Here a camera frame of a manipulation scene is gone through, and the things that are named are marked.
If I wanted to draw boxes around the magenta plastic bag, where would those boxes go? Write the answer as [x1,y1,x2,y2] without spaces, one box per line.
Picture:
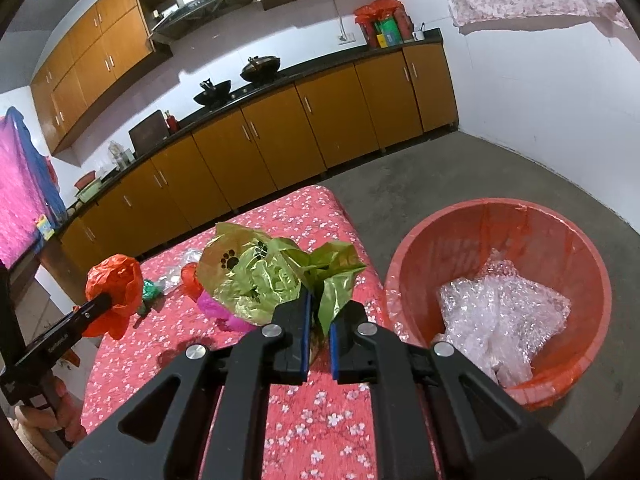
[196,290,256,334]

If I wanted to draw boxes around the large orange plastic bag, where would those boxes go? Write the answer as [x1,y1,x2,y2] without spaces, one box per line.
[82,254,143,340]

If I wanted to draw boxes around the green gold paw bag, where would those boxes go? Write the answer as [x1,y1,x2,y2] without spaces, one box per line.
[195,222,366,334]

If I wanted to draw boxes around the red orange plastic bag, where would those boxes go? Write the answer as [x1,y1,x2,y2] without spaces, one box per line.
[180,262,204,302]

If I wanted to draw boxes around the clear bubble wrap bag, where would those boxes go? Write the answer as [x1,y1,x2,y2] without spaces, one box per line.
[433,249,572,388]

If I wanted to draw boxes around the clear white plastic bag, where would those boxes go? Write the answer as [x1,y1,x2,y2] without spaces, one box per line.
[153,248,202,295]

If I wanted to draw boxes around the wooden lower kitchen cabinets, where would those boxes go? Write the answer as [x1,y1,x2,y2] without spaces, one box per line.
[60,36,458,271]

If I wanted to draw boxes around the wooden kitchen cabinets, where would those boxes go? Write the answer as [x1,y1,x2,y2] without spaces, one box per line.
[60,36,458,271]
[30,0,295,154]

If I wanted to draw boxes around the wooden upper kitchen cabinets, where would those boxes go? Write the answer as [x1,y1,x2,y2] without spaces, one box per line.
[30,0,295,154]

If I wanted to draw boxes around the left hand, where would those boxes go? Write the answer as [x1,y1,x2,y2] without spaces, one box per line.
[9,376,87,445]

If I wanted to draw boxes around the green plastic bag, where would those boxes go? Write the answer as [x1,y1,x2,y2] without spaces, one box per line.
[137,278,163,318]

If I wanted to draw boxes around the red floral tablecloth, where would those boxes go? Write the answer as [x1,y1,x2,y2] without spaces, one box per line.
[79,184,442,480]

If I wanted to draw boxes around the pink blue hanging cloth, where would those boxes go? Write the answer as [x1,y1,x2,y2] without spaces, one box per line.
[0,106,67,268]

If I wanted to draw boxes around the stacked bowls on counter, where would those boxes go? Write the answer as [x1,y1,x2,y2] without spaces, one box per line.
[75,170,102,204]

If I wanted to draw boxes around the red plastic basin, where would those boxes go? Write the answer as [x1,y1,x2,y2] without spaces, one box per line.
[385,197,612,411]

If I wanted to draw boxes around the glass jar on counter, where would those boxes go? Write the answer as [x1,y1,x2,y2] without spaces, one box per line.
[107,141,134,170]

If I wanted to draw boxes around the dark cutting board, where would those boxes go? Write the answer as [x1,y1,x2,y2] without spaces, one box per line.
[129,110,170,158]

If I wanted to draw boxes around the red bottle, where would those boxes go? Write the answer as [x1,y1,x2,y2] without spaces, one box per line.
[165,110,179,133]

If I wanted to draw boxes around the black wok left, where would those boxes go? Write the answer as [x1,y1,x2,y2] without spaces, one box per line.
[193,79,231,107]

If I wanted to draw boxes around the black wok with lid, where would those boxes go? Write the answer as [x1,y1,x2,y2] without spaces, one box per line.
[240,55,281,84]

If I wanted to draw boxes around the range hood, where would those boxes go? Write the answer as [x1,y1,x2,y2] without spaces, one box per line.
[136,0,262,47]

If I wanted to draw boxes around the red bag with groceries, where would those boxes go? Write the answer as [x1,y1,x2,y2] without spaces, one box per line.
[354,0,414,48]

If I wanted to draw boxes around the wall power socket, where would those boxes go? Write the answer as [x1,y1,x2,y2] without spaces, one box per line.
[337,32,356,44]

